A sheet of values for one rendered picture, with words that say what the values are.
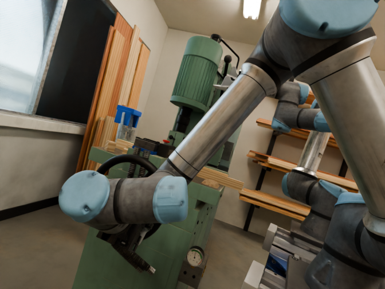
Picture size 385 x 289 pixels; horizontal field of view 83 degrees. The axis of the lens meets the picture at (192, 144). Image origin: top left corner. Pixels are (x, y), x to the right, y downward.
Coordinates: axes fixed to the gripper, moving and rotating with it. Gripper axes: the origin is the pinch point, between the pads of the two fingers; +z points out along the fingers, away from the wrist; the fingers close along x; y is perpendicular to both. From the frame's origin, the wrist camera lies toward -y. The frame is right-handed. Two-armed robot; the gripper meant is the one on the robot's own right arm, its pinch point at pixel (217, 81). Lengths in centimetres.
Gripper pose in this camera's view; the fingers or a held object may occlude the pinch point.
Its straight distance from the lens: 97.3
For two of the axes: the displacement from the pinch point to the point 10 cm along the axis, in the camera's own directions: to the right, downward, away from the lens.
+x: -3.7, 5.5, -7.5
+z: -9.3, -2.9, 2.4
